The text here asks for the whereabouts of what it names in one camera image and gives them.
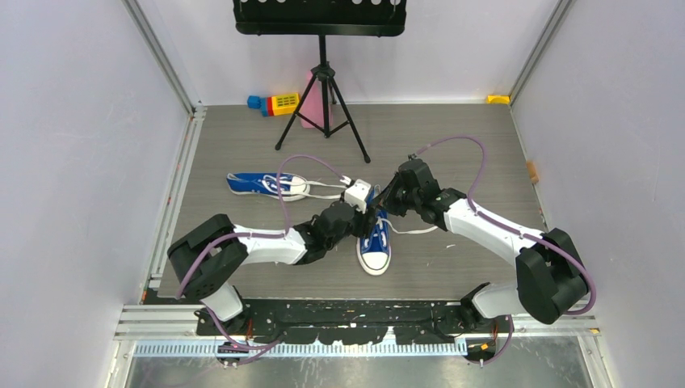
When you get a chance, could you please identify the blue sneaker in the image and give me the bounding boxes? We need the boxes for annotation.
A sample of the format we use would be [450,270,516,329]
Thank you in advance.
[355,184,439,277]
[226,172,345,202]

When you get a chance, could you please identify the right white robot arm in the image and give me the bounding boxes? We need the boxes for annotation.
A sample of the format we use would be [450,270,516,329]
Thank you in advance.
[372,158,591,332]

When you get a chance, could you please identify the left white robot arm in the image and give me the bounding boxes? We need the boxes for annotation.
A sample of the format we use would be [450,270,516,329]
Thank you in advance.
[167,201,376,335]

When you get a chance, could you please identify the black music stand tripod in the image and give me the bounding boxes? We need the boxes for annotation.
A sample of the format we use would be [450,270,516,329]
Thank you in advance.
[233,0,406,163]

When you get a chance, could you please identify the pink foam block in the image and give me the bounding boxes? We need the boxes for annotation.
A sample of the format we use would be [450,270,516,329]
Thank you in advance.
[300,71,333,129]

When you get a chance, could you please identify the yellow corner block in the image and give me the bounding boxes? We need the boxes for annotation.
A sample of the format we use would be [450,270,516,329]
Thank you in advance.
[485,95,511,105]

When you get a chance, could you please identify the small wooden block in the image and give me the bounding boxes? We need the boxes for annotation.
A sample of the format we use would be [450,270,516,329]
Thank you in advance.
[526,160,540,185]

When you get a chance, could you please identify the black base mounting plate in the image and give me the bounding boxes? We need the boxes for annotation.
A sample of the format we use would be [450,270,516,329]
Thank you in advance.
[195,299,510,345]

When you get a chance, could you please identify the colourful toy block phone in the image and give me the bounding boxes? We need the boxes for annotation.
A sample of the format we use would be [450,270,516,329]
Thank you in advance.
[246,93,300,117]

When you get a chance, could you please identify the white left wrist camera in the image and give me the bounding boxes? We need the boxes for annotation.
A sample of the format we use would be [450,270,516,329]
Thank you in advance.
[340,175,372,214]

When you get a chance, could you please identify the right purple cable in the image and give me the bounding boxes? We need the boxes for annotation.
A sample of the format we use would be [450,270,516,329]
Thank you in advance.
[407,134,597,316]

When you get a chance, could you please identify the purple cable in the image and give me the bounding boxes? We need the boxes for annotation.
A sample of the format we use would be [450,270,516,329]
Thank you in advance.
[175,154,355,349]
[407,134,597,316]

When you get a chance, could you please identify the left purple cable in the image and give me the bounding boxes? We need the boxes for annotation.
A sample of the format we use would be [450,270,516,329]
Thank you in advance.
[175,154,355,349]

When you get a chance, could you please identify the aluminium frame rail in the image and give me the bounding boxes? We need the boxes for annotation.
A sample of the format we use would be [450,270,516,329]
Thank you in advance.
[114,305,201,340]

